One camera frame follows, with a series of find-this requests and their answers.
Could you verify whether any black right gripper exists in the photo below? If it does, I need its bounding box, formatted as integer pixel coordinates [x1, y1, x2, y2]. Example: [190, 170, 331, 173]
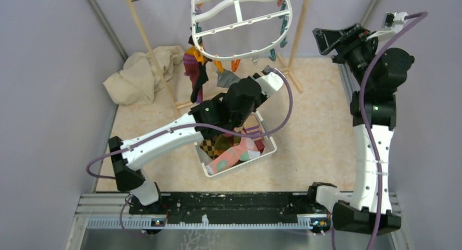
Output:
[313, 22, 379, 90]

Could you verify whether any striped beige maroon sock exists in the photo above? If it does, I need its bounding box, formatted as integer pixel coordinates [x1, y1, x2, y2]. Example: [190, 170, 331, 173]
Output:
[243, 114, 265, 153]

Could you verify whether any grey sock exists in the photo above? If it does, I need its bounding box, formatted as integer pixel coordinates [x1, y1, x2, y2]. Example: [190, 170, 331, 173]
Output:
[216, 69, 241, 88]

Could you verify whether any olive green orange sock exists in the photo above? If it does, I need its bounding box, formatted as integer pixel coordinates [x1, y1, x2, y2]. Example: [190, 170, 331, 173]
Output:
[213, 135, 241, 158]

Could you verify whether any pink sock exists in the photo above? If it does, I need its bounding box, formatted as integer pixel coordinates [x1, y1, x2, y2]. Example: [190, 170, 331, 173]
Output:
[205, 137, 261, 175]

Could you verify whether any brown argyle sock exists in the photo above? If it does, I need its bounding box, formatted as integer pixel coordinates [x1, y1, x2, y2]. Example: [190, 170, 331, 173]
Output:
[199, 136, 218, 160]

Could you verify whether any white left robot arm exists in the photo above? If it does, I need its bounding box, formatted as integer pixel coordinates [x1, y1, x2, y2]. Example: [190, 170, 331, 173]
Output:
[108, 75, 283, 214]

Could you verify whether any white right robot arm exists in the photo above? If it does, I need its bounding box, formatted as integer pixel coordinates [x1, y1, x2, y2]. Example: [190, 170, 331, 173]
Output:
[307, 23, 415, 235]

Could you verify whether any white oval clip hanger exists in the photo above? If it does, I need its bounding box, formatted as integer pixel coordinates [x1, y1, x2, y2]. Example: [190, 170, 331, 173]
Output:
[191, 0, 293, 61]

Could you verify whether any black sock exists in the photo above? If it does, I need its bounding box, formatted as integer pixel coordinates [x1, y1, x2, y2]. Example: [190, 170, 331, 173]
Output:
[190, 63, 209, 103]

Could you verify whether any white plastic basket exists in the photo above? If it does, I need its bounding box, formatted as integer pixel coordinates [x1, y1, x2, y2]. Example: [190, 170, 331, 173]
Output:
[194, 134, 277, 178]

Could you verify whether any maroon purple sock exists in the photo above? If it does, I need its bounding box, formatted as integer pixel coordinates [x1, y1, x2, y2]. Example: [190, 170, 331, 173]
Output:
[183, 47, 203, 95]

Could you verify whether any orange clothes clip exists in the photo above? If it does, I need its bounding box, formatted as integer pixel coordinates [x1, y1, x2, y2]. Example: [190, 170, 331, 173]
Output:
[192, 47, 205, 65]

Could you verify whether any beige crumpled cloth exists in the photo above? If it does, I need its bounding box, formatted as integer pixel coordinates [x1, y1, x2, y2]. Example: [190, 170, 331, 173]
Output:
[103, 46, 184, 106]

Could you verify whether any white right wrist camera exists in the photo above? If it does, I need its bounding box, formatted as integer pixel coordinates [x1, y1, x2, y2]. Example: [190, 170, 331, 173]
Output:
[367, 12, 408, 41]

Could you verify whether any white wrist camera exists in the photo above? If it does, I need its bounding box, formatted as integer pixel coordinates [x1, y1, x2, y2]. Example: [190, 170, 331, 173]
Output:
[251, 65, 285, 97]
[367, 12, 408, 41]

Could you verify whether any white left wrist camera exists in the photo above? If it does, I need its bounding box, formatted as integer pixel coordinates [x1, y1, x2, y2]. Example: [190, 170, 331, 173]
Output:
[251, 65, 285, 97]

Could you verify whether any wooden drying rack frame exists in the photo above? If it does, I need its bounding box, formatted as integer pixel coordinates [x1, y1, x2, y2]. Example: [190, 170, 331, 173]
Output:
[120, 0, 317, 117]

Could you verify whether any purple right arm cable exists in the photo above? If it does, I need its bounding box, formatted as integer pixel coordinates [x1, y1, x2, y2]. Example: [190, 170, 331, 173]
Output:
[330, 11, 429, 250]

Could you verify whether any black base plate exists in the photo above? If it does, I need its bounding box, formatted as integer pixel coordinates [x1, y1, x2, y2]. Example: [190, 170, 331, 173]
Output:
[129, 192, 331, 228]

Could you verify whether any aluminium front rail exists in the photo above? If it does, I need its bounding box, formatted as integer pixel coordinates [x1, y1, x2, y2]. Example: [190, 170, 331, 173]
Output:
[75, 192, 402, 230]

